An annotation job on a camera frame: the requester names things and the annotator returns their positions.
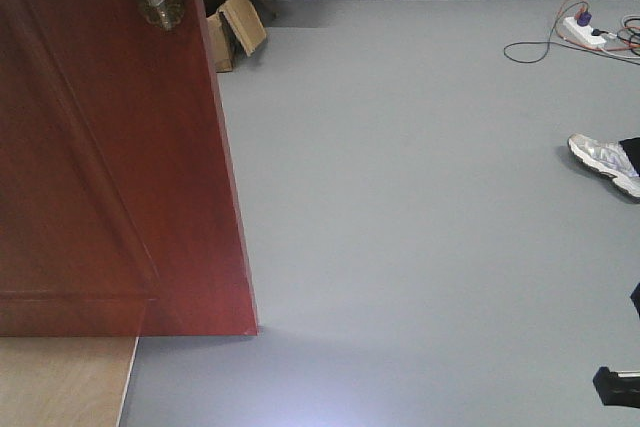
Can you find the brown wooden door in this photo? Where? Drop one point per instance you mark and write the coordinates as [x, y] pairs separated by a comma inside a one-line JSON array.
[[119, 210]]

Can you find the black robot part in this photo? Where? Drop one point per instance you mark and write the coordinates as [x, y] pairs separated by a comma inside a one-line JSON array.
[[617, 388]]

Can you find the brown cardboard box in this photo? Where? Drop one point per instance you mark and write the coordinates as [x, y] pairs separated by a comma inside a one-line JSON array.
[[232, 24]]

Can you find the white and silver sneaker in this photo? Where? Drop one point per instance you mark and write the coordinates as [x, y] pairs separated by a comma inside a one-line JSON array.
[[607, 159]]

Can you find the white power strip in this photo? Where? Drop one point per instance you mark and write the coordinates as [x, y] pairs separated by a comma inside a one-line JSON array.
[[583, 34]]

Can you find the black trouser leg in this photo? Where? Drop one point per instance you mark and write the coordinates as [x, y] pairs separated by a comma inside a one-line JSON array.
[[631, 147]]

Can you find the plywood base platform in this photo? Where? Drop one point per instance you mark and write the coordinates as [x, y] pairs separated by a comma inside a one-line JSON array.
[[65, 381]]

